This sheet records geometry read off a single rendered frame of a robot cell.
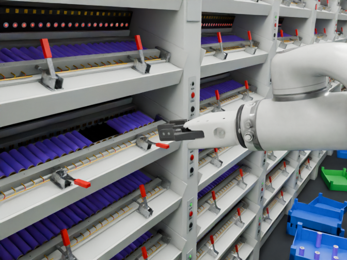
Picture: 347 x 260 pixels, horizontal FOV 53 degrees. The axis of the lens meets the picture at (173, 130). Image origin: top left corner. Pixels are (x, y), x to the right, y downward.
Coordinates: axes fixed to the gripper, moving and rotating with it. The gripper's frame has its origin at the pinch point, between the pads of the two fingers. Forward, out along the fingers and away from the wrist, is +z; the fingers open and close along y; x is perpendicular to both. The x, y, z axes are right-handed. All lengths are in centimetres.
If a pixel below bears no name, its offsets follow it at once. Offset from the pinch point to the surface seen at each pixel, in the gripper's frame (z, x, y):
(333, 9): 12, 34, 240
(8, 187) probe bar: 23.0, -4.3, -22.2
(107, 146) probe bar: 22.8, -4.0, 3.4
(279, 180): 34, -66, 144
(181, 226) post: 26, -39, 30
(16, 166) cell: 26.2, -1.8, -17.9
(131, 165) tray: 20.0, -10.1, 7.2
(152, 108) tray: 28.5, 0.7, 29.9
